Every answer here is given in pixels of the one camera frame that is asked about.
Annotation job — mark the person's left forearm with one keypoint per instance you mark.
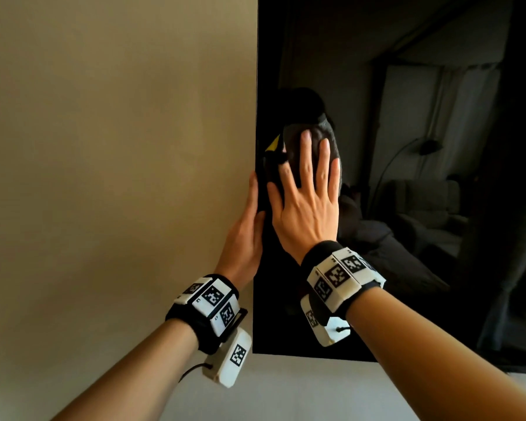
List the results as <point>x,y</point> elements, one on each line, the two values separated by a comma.
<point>140,377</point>

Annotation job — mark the dark grey cleaning cloth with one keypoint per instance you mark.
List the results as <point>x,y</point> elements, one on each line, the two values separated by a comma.
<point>294,144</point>

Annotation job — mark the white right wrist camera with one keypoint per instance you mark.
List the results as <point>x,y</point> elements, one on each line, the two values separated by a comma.
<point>320,326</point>

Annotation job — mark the black television screen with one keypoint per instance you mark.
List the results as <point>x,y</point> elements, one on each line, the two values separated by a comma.
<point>421,127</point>

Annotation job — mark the person's right thumb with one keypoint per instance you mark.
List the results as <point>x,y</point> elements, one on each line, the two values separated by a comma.
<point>275,195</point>

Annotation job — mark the person's right hand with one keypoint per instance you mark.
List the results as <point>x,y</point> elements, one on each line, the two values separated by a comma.
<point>307,219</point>

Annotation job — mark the wristband with marker tiles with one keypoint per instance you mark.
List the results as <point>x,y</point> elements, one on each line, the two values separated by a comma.
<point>337,276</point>
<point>212,302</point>

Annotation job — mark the left wristband with marker tiles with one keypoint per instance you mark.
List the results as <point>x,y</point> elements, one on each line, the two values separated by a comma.
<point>212,302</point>

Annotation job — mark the person's right middle finger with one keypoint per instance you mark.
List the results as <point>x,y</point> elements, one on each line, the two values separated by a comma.
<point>306,157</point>

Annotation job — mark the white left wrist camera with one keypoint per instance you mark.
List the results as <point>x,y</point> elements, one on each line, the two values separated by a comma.
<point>230,357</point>

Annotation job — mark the person's left hand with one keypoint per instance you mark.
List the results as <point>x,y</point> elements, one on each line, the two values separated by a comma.
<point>242,245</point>

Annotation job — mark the person's left thumb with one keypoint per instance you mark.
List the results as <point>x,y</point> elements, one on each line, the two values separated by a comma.
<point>260,232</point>

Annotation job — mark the person's right little finger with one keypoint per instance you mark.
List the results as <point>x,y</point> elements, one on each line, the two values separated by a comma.
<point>334,179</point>

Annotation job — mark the right wristband with marker tiles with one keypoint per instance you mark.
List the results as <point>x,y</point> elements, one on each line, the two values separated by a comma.
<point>337,276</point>

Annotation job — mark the person's right forearm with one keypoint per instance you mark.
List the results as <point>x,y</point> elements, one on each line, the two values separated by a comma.
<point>429,363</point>

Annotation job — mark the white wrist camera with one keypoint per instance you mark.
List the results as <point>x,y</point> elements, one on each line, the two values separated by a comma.
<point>230,357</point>
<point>320,326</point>

